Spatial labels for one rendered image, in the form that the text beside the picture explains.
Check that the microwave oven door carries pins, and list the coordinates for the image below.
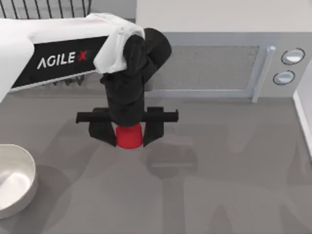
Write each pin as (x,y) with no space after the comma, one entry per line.
(207,68)

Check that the red cup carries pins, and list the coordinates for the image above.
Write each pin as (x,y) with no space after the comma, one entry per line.
(129,137)

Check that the pale microwave oven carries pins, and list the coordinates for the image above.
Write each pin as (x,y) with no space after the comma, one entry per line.
(219,22)

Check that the white bowl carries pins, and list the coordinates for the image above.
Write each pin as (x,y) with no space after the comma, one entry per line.
(22,170)

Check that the round microwave knob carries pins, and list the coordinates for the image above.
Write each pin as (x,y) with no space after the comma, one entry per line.
(284,77)
(293,56)

